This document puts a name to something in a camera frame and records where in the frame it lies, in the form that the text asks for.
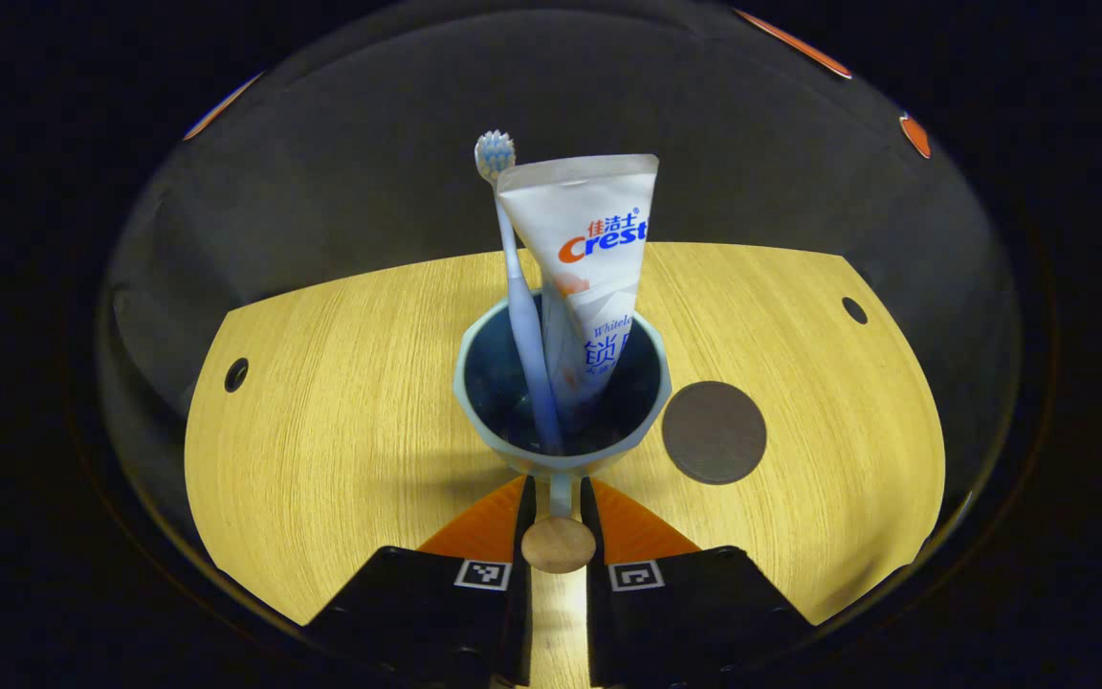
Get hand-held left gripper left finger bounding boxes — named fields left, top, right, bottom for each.
left=307, top=476, right=538, bottom=689

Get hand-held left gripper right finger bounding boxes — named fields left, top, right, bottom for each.
left=580, top=476, right=815, bottom=689

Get dark brown round coaster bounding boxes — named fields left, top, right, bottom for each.
left=661, top=381, right=768, bottom=485

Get pale blue cup wooden handle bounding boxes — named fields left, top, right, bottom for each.
left=452, top=290, right=673, bottom=575

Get white toothbrush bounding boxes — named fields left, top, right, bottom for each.
left=474, top=130, right=566, bottom=456

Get white toothpaste tube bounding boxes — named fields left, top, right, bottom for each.
left=496, top=154, right=660, bottom=427

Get black backdrop cloth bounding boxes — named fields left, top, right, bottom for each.
left=97, top=0, right=1025, bottom=499

